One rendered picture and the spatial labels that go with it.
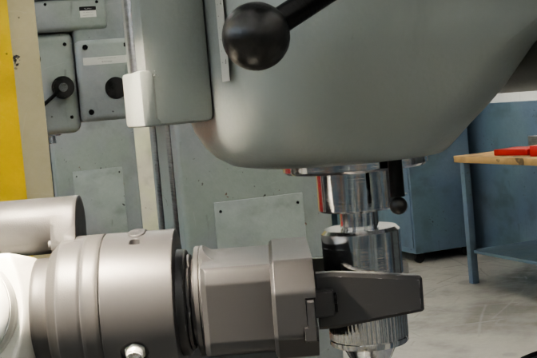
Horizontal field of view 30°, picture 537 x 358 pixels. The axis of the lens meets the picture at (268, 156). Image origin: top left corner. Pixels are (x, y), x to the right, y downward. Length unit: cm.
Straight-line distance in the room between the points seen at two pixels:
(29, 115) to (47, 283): 170
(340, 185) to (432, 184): 737
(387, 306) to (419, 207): 732
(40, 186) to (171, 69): 176
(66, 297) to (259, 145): 14
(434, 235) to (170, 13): 747
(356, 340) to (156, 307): 12
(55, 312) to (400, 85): 23
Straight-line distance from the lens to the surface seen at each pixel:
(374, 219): 59
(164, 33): 54
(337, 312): 57
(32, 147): 228
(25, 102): 228
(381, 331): 59
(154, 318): 56
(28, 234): 61
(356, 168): 55
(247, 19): 43
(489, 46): 53
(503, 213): 802
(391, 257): 59
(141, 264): 57
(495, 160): 655
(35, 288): 59
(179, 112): 54
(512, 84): 64
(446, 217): 802
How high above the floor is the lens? 135
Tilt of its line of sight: 3 degrees down
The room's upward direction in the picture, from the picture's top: 5 degrees counter-clockwise
